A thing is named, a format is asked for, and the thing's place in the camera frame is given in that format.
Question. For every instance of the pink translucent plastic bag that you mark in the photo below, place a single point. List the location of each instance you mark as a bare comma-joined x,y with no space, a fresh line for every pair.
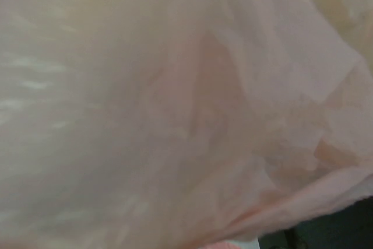
179,123

